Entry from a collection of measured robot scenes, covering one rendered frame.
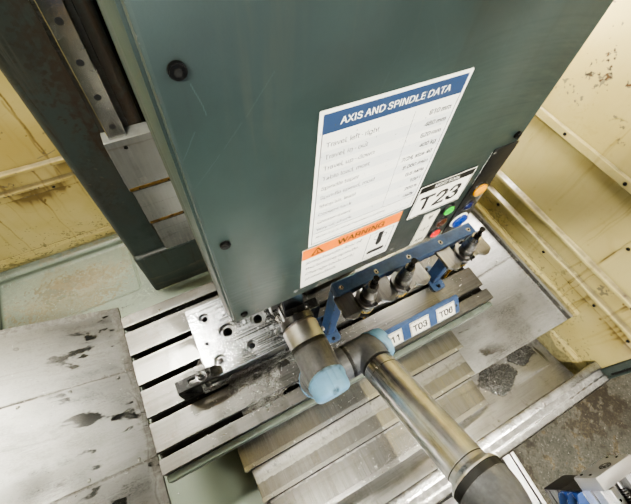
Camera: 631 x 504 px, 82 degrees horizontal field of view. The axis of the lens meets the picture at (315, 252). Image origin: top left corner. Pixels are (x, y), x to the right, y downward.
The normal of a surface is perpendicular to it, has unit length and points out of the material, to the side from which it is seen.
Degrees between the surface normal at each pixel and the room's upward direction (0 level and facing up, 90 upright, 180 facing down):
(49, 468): 23
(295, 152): 90
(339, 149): 90
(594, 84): 90
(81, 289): 0
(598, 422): 0
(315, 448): 8
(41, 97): 90
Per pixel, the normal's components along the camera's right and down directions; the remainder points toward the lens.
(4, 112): 0.46, 0.77
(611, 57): -0.89, 0.37
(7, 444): 0.42, -0.62
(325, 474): -0.06, -0.47
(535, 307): -0.30, -0.32
